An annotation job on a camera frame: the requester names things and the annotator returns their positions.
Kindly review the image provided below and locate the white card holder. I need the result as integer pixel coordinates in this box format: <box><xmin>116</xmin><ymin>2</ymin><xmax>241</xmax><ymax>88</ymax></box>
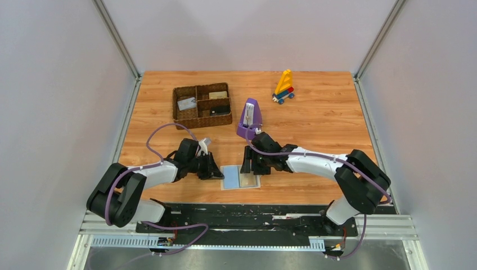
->
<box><xmin>220</xmin><ymin>165</ymin><xmax>261</xmax><ymax>191</ymax></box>

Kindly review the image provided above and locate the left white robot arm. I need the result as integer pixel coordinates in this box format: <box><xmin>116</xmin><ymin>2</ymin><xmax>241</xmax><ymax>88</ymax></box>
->
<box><xmin>86</xmin><ymin>138</ymin><xmax>224</xmax><ymax>228</ymax></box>

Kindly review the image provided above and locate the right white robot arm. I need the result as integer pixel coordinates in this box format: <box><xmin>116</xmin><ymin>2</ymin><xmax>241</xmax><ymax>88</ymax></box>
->
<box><xmin>240</xmin><ymin>132</ymin><xmax>391</xmax><ymax>226</ymax></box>

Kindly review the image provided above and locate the grey card in basket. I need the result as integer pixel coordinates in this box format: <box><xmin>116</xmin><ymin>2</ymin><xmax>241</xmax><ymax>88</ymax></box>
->
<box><xmin>177</xmin><ymin>97</ymin><xmax>197</xmax><ymax>111</ymax></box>

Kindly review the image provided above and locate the beige card in basket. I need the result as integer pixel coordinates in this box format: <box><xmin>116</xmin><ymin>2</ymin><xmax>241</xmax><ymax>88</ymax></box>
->
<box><xmin>209</xmin><ymin>91</ymin><xmax>228</xmax><ymax>100</ymax></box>

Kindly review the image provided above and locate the purple metronome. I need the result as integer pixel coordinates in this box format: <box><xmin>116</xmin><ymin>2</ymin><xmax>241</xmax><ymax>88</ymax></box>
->
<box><xmin>236</xmin><ymin>98</ymin><xmax>263</xmax><ymax>140</ymax></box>

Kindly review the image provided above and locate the brown wicker divided basket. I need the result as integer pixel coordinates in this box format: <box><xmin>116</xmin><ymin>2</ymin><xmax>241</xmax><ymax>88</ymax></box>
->
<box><xmin>172</xmin><ymin>82</ymin><xmax>233</xmax><ymax>129</ymax></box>

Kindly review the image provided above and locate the colourful toy block car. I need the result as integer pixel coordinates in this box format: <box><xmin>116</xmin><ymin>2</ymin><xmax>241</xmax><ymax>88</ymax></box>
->
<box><xmin>272</xmin><ymin>69</ymin><xmax>295</xmax><ymax>105</ymax></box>

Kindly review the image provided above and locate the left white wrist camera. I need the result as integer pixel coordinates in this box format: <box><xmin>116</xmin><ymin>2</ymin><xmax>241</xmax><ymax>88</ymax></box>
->
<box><xmin>197</xmin><ymin>137</ymin><xmax>212</xmax><ymax>156</ymax></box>

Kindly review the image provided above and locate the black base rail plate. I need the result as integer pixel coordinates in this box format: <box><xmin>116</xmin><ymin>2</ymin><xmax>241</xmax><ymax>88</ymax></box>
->
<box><xmin>136</xmin><ymin>202</ymin><xmax>358</xmax><ymax>248</ymax></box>

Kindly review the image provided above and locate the white slotted cable duct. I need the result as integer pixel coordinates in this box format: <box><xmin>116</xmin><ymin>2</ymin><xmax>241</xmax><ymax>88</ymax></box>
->
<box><xmin>90</xmin><ymin>235</ymin><xmax>325</xmax><ymax>251</ymax></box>

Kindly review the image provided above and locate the right aluminium frame post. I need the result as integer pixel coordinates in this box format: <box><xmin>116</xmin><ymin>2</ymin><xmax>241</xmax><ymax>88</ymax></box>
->
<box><xmin>354</xmin><ymin>0</ymin><xmax>407</xmax><ymax>81</ymax></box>

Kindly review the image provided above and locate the aluminium frame post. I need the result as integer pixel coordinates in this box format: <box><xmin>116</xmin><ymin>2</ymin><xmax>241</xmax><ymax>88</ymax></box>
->
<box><xmin>92</xmin><ymin>0</ymin><xmax>141</xmax><ymax>81</ymax></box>
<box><xmin>354</xmin><ymin>0</ymin><xmax>407</xmax><ymax>81</ymax></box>

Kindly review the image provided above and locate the left aluminium frame post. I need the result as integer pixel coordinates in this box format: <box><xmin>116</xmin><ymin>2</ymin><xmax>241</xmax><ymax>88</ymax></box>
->
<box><xmin>92</xmin><ymin>0</ymin><xmax>141</xmax><ymax>81</ymax></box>

